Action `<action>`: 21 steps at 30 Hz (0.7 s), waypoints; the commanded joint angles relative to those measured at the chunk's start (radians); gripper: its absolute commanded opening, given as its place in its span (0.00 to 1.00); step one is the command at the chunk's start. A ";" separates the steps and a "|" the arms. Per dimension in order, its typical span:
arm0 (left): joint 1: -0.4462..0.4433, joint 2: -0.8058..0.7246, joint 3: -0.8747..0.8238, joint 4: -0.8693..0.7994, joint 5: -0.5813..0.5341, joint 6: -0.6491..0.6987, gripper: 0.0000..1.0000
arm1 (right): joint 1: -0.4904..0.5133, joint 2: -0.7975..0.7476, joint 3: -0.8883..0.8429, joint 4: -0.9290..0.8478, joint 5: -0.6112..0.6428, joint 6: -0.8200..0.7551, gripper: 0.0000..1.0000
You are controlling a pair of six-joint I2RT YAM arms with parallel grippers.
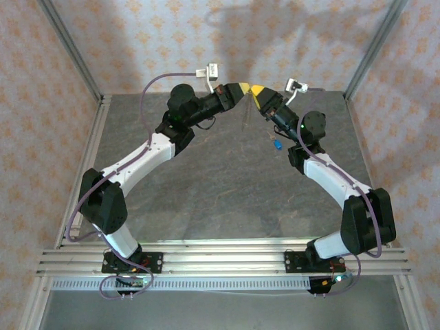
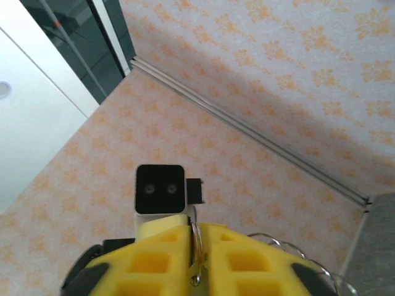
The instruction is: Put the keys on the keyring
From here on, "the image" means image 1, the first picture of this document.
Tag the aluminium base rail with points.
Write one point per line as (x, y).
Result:
(223, 261)

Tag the small circuit board green LED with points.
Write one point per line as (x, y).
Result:
(137, 282)
(324, 282)

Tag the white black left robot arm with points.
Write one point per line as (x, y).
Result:
(144, 158)

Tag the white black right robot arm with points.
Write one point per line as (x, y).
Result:
(326, 175)

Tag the aluminium frame post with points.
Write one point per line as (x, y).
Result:
(72, 48)
(374, 48)

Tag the silver key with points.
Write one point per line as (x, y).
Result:
(272, 137)

